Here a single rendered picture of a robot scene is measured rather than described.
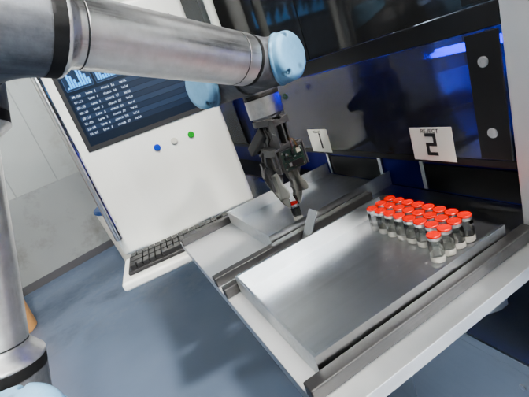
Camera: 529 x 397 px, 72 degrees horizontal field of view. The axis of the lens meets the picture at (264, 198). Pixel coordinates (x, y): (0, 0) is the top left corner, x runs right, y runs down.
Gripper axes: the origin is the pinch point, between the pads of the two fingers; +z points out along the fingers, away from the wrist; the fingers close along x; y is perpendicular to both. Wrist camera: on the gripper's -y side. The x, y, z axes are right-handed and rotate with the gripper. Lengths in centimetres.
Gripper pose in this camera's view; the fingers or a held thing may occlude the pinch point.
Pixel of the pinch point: (291, 199)
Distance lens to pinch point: 85.3
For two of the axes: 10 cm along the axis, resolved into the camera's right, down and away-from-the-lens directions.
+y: 4.2, 1.6, -8.9
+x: 8.5, -4.2, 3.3
